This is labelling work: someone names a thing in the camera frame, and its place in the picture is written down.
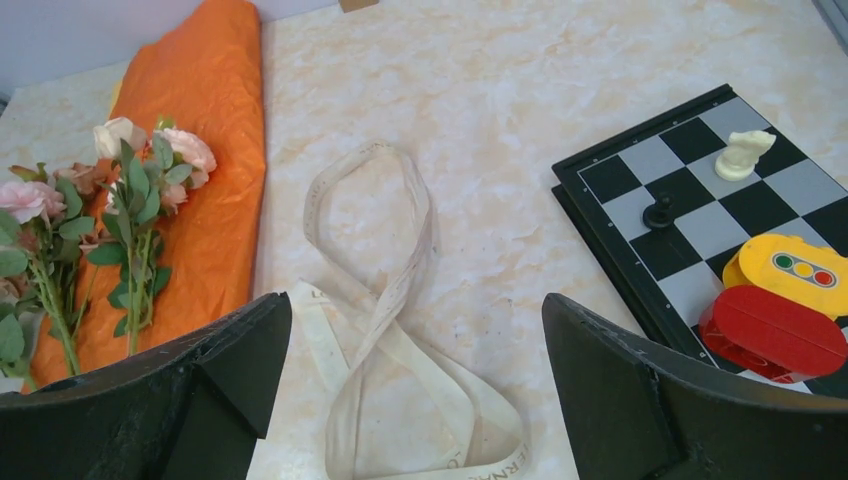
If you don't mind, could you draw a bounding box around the black chess pawn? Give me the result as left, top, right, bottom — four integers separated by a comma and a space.
642, 193, 675, 230

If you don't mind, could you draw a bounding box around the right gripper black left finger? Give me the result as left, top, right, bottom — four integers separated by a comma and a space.
1, 293, 292, 479

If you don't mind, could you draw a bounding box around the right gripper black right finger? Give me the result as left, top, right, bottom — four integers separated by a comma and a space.
541, 293, 847, 479

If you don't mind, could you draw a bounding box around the orange yellow wrapping paper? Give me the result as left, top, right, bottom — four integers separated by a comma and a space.
1, 1, 266, 391

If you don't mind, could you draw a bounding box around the yellow traffic light toy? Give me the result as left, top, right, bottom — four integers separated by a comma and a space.
721, 233, 847, 320

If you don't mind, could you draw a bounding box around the red oval toy block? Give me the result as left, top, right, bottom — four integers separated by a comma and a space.
698, 285, 847, 384

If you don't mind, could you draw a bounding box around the black silver chessboard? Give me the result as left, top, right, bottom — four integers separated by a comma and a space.
552, 85, 847, 378

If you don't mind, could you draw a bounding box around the pink cream rose stem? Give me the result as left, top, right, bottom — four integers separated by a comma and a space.
86, 117, 217, 356

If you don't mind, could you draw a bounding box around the white chess knight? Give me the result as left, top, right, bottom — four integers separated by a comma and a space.
715, 130, 777, 182

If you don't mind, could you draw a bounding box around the small wooden block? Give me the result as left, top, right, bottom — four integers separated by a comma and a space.
338, 0, 379, 13

